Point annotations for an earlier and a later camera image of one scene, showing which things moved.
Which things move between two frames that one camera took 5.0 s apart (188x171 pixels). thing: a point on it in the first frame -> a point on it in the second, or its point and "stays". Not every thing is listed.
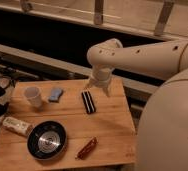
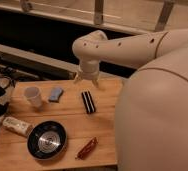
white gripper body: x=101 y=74 -> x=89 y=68
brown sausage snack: x=86 y=149 stays
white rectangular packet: x=15 y=125 stays
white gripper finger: x=108 y=90 -> x=95 y=83
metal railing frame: x=162 y=29 stays
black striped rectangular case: x=88 y=102 stays
